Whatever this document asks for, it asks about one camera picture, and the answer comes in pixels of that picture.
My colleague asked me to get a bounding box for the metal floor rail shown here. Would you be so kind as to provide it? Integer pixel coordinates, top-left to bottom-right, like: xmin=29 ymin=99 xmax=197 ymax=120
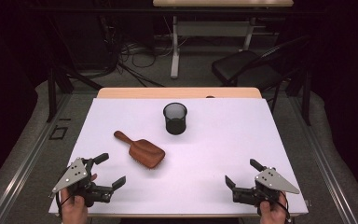
xmin=0 ymin=92 xmax=73 ymax=224
xmin=287 ymin=96 xmax=358 ymax=224

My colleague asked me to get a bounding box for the brown wooden hairbrush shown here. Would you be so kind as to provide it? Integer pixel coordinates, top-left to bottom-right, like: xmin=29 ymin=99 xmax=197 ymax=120
xmin=113 ymin=130 xmax=166 ymax=170

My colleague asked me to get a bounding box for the hand-held gripper cable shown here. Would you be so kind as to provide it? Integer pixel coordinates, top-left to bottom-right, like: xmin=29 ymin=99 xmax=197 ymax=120
xmin=55 ymin=167 xmax=76 ymax=218
xmin=273 ymin=189 xmax=292 ymax=224

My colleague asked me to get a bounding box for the white-legged wooden desk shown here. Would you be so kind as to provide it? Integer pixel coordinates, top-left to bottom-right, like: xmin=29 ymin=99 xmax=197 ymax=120
xmin=152 ymin=0 xmax=295 ymax=79

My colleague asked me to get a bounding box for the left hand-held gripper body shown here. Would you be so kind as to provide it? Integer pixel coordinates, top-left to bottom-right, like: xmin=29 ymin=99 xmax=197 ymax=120
xmin=48 ymin=157 xmax=115 ymax=208

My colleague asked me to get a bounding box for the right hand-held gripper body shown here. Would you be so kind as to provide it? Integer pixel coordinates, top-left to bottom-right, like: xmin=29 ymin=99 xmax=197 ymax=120
xmin=231 ymin=167 xmax=301 ymax=217

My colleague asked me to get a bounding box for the left hand-held gripper cable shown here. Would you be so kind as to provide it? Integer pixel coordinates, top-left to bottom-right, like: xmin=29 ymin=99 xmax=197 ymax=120
xmin=55 ymin=167 xmax=76 ymax=218

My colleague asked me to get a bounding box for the person's right hand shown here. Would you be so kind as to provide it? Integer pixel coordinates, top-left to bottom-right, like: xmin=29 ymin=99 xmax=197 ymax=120
xmin=259 ymin=191 xmax=289 ymax=224

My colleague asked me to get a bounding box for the black mesh pen cup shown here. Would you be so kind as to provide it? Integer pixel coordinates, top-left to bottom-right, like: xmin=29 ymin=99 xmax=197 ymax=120
xmin=162 ymin=102 xmax=188 ymax=135

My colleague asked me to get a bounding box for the bundle of floor cables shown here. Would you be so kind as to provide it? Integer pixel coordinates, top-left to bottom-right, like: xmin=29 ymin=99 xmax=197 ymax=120
xmin=99 ymin=15 xmax=175 ymax=88

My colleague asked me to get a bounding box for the light wooden table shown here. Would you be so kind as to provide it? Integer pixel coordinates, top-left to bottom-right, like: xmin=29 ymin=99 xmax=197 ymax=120
xmin=51 ymin=87 xmax=310 ymax=218

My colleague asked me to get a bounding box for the right hand-held gripper cable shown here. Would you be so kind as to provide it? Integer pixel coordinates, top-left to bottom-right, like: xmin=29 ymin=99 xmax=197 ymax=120
xmin=273 ymin=189 xmax=292 ymax=224

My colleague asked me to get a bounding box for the white table cover sheet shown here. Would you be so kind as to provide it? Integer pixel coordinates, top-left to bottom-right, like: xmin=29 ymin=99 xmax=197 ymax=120
xmin=48 ymin=97 xmax=310 ymax=217

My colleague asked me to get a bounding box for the black folding chair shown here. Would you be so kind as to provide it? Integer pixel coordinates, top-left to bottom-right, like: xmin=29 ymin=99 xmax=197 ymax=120
xmin=211 ymin=35 xmax=311 ymax=115

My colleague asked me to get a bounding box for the person's left hand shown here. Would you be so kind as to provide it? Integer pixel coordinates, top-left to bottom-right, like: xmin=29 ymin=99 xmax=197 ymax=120
xmin=60 ymin=173 xmax=98 ymax=224

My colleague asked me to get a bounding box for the black metal stand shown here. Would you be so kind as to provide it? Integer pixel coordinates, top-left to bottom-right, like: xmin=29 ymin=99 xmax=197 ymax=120
xmin=45 ymin=66 xmax=103 ymax=123
xmin=287 ymin=69 xmax=312 ymax=127

